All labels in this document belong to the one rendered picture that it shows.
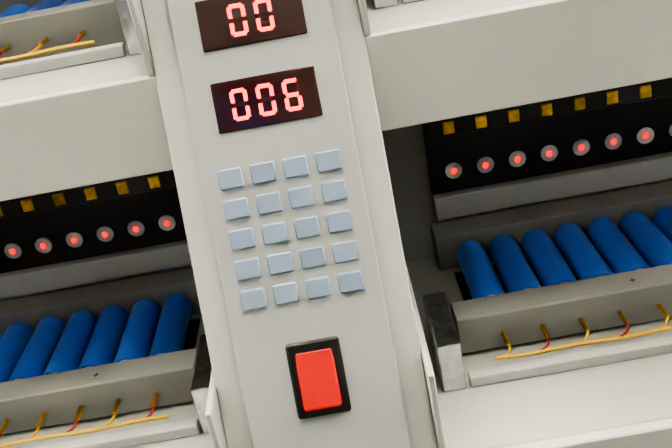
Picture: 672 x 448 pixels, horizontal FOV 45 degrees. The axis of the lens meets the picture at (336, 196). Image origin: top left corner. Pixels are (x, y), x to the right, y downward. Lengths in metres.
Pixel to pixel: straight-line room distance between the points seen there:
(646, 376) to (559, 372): 0.04
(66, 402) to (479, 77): 0.27
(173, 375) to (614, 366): 0.23
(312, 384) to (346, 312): 0.03
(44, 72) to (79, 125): 0.06
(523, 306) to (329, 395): 0.13
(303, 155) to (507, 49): 0.10
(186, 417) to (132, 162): 0.14
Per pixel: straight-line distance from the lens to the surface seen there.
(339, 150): 0.36
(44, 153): 0.40
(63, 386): 0.47
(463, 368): 0.42
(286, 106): 0.36
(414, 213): 0.57
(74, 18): 0.46
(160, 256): 0.55
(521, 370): 0.43
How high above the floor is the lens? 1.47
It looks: 3 degrees down
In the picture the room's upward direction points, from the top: 10 degrees counter-clockwise
